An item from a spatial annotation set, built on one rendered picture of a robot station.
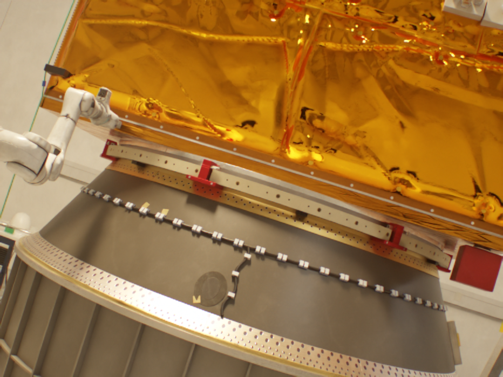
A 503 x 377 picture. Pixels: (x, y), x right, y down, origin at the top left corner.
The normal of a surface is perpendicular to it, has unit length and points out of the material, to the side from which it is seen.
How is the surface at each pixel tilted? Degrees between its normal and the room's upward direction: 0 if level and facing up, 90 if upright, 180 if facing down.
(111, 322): 90
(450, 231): 90
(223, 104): 87
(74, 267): 43
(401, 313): 62
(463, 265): 90
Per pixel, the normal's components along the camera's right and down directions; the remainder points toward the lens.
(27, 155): 0.65, 0.12
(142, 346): -0.28, -0.16
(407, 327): 0.66, -0.33
